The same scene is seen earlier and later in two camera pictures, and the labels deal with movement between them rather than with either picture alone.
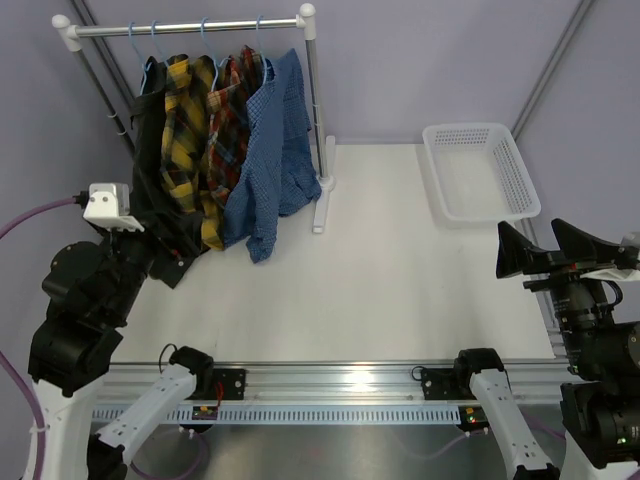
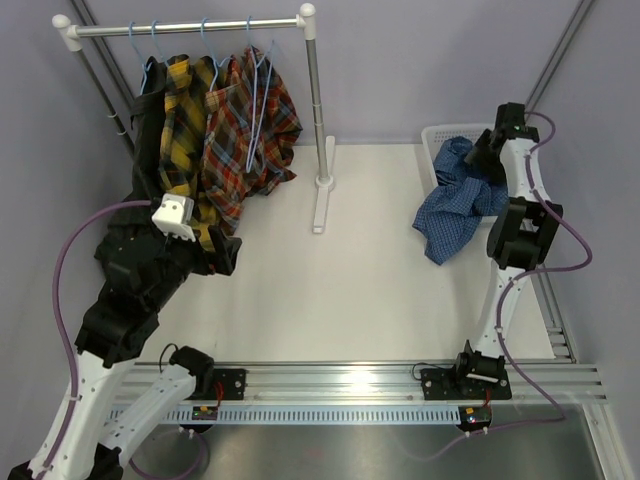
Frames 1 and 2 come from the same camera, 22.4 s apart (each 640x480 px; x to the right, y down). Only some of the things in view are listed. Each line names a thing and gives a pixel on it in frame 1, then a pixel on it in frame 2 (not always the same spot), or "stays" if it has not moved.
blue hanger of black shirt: x=144 y=65 stays
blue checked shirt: x=274 y=168 → x=464 y=196
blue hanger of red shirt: x=215 y=62 stays
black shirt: x=170 y=237 stays
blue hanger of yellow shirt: x=152 y=34 stays
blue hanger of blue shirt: x=260 y=44 → x=256 y=66
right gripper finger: x=582 y=248 → x=495 y=174
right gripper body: x=565 y=276 → x=482 y=144
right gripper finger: x=516 y=254 → x=475 y=160
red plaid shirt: x=229 y=104 stays
